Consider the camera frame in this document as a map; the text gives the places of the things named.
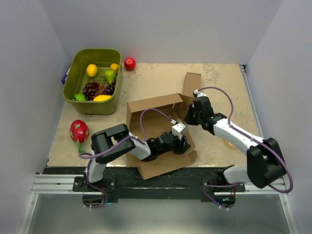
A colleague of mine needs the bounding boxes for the brown cardboard box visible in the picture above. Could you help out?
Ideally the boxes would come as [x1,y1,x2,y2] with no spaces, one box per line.
[125,93,197,180]

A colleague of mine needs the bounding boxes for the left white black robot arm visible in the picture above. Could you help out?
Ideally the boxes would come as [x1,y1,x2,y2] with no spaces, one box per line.
[79,122,191,191]

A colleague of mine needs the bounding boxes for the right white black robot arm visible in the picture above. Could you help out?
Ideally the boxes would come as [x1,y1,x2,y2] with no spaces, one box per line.
[185,96,286,192]

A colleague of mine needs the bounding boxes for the masking tape roll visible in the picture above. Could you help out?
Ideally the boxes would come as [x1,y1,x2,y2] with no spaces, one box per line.
[224,140,236,150]

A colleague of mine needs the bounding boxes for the yellow mango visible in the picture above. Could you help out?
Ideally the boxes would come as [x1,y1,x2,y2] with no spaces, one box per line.
[93,95,112,102]

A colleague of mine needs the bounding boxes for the red apple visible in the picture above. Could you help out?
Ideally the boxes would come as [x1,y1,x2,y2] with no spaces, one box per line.
[124,57,136,71]

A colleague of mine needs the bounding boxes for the green pear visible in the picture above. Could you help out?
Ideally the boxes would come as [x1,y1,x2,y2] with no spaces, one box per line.
[104,70,117,84]

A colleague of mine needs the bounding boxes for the pink dragon fruit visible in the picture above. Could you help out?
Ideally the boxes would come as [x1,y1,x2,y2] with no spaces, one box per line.
[69,119,89,153]

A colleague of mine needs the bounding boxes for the dark purple grapes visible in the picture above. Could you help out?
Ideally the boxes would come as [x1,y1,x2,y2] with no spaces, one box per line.
[82,81,116,101]

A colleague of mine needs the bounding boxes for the small orange fruit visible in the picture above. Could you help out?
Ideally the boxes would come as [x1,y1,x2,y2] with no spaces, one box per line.
[110,63,119,74]

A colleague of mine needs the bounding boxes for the yellow lemon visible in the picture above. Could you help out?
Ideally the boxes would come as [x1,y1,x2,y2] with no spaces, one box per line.
[86,64,98,78]

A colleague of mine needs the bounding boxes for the green plastic basket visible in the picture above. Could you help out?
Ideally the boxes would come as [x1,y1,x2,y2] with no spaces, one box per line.
[63,48,122,115]

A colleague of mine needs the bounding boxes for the blue white booklet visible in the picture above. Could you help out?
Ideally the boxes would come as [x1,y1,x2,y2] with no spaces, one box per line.
[61,64,71,85]

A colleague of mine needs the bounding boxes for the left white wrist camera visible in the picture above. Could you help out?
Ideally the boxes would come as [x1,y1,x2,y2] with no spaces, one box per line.
[171,122,187,140]

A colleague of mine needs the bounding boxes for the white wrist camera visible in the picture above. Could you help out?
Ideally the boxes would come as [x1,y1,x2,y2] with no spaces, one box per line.
[171,122,187,140]
[193,89,207,98]

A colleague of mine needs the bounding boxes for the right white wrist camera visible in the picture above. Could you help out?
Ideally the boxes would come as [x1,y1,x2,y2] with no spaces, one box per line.
[193,89,207,98]

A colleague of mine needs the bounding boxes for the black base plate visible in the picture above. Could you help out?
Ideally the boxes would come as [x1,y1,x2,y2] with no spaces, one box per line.
[43,167,245,207]

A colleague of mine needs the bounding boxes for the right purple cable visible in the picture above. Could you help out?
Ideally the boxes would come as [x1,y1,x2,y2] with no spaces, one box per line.
[198,86,294,194]

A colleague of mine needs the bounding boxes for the aluminium frame rail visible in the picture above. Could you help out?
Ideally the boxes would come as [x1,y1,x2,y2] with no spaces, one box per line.
[18,63,300,234]

